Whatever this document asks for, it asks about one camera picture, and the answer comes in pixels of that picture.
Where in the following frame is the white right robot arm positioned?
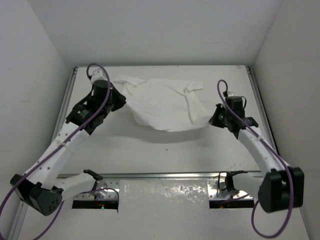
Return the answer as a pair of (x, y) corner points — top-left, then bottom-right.
(209, 96), (305, 213)

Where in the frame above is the aluminium table edge rail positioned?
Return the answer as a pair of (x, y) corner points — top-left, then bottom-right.
(57, 171), (266, 180)

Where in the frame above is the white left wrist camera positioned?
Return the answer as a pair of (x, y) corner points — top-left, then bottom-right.
(90, 69), (106, 85)

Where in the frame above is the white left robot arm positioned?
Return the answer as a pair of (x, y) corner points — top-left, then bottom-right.
(10, 79), (126, 216)

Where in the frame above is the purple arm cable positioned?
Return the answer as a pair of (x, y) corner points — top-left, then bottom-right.
(0, 63), (121, 227)
(216, 79), (296, 238)

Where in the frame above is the white front cover panel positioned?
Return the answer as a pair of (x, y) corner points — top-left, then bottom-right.
(18, 177), (311, 240)

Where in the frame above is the white printed t-shirt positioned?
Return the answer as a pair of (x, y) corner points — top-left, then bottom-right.
(113, 75), (211, 132)

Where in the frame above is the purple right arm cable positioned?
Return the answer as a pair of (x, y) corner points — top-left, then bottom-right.
(216, 79), (296, 238)

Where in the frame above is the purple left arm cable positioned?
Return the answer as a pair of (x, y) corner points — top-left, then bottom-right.
(0, 63), (121, 227)

